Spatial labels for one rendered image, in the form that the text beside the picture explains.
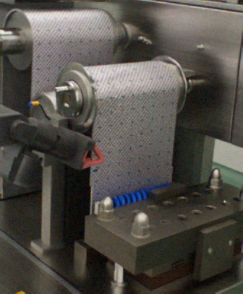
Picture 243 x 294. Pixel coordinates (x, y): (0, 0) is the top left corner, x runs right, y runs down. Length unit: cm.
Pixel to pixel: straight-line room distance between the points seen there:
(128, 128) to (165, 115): 11
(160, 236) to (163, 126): 30
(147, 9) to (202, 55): 22
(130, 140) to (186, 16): 35
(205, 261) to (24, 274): 37
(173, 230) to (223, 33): 46
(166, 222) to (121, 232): 11
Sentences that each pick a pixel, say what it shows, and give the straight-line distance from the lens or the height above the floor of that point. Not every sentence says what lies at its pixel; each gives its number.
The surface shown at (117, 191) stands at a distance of 130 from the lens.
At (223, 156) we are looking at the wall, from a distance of 455.
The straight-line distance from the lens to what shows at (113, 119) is 123.
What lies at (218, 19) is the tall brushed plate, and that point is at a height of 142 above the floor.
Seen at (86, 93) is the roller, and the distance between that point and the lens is 119.
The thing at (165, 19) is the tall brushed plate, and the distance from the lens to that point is 149.
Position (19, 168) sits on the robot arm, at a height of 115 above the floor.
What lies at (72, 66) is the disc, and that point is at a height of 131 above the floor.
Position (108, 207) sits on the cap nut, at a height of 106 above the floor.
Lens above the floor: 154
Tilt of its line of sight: 16 degrees down
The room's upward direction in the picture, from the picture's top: 3 degrees clockwise
